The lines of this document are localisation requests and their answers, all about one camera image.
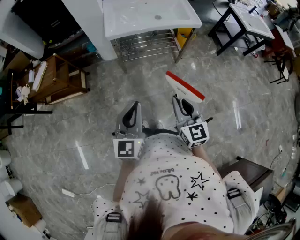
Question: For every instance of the person's shoe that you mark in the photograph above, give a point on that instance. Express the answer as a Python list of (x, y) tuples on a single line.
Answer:
[(145, 124), (159, 124)]

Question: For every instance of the black faucet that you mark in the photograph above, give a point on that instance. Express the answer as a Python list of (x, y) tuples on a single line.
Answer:
[(254, 9)]

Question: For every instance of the small white jug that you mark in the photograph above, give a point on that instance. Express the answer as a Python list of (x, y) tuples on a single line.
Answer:
[(23, 91)]

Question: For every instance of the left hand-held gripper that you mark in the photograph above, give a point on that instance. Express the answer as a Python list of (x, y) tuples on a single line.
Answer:
[(126, 147)]

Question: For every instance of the white power adapter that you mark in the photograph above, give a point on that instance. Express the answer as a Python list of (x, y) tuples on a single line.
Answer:
[(68, 192)]

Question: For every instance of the brown cabinet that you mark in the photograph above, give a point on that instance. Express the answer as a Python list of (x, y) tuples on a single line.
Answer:
[(250, 173)]

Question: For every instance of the white squeegee with red blade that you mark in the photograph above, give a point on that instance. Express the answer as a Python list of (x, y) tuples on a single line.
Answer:
[(185, 89)]

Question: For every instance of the white partition panel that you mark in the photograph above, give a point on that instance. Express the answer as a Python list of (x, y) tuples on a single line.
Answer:
[(93, 28), (18, 35)]

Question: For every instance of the small white box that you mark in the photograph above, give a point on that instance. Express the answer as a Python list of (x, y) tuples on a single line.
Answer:
[(31, 76)]

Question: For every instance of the red table white top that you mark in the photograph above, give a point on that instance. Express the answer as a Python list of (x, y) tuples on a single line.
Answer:
[(281, 39)]

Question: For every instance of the wooden cart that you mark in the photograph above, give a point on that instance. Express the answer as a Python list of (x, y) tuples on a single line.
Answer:
[(61, 77)]

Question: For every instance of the person's left forearm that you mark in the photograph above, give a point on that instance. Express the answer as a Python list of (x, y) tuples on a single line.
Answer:
[(122, 178)]

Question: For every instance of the black round appliance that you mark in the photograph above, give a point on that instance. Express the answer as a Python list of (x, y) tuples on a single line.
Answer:
[(273, 205)]

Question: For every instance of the long white packet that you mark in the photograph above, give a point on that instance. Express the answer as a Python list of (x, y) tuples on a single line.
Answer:
[(39, 75)]

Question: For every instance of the person's right shoe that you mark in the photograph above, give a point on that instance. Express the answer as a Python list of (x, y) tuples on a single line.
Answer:
[(159, 124)]

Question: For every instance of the person's left shoe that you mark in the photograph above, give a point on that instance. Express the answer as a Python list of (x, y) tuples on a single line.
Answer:
[(145, 124)]

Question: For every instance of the person's face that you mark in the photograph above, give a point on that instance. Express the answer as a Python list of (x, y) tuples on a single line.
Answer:
[(211, 232)]

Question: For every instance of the person's right forearm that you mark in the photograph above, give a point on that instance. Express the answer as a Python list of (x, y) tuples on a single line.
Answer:
[(204, 157)]

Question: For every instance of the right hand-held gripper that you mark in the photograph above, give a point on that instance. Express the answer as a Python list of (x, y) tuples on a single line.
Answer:
[(194, 136)]

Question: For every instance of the white cylinder container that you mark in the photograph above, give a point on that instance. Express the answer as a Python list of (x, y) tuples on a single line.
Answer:
[(4, 159), (10, 187)]

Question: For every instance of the closed cardboard box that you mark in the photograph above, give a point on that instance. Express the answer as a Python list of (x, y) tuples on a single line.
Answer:
[(23, 211)]

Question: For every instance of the open cardboard box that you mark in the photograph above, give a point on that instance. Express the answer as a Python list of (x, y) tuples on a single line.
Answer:
[(20, 63)]

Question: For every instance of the person's white dotted shirt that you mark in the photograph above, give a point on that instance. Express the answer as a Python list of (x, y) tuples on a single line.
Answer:
[(168, 164)]

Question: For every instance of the yellow bin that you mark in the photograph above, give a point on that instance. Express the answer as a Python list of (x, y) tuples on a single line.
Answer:
[(182, 38)]

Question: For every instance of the small white sink basin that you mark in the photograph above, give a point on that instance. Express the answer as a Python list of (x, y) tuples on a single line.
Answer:
[(253, 23)]

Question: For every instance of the metal wire rack shelf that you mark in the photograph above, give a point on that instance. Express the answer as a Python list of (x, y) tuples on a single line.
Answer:
[(179, 55)]

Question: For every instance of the white ceramic sink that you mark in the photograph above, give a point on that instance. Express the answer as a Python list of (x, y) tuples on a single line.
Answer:
[(140, 18)]

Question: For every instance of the black side table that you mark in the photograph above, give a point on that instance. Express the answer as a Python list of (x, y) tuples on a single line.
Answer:
[(23, 112)]

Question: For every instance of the black metal stool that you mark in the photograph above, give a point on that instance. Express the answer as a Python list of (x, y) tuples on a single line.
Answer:
[(280, 59)]

